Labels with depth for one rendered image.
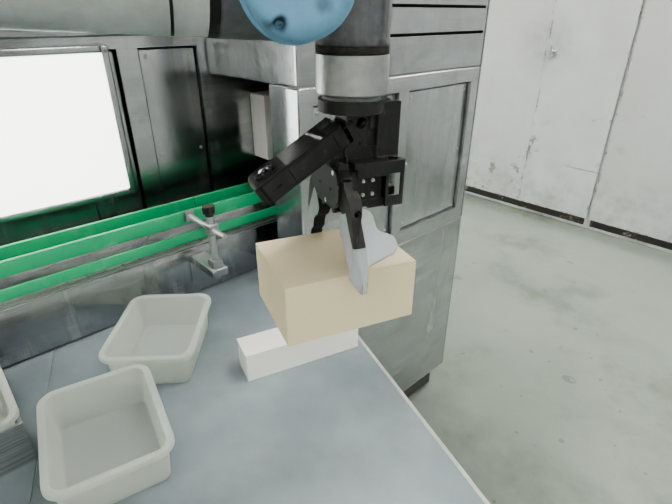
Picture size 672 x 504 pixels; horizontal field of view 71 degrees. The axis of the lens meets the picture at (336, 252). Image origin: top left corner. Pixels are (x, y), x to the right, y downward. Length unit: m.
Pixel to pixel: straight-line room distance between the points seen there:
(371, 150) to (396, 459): 0.50
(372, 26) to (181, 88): 0.91
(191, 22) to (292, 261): 0.30
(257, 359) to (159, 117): 0.69
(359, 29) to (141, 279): 0.83
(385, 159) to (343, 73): 0.10
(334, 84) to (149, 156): 0.88
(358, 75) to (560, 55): 3.26
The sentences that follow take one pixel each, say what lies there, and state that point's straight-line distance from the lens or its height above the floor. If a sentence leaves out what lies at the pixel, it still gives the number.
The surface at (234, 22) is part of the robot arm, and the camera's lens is 0.33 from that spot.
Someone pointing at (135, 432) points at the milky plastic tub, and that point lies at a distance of 0.91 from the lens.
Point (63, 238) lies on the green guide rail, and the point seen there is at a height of 0.95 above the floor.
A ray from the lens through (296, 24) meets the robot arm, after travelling 0.31.
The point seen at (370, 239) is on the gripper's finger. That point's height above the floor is 1.16.
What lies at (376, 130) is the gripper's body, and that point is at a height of 1.27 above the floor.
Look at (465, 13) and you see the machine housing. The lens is 1.47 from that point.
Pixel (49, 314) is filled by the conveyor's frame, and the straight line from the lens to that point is 1.12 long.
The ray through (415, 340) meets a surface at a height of 0.32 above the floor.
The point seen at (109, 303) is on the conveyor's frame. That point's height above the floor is 0.81.
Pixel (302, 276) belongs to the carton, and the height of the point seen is 1.12.
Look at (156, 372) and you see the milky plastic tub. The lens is 0.96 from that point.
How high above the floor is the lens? 1.38
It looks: 27 degrees down
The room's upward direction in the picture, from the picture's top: straight up
